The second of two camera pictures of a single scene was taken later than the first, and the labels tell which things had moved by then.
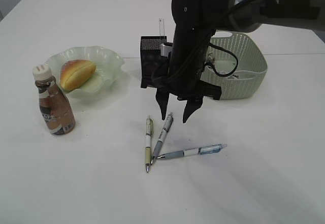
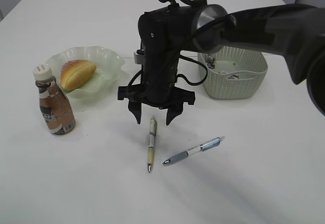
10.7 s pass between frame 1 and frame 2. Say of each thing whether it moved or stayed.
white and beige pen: moved
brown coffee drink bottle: stayed
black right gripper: moved
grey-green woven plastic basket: stayed
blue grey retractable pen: moved
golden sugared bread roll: stayed
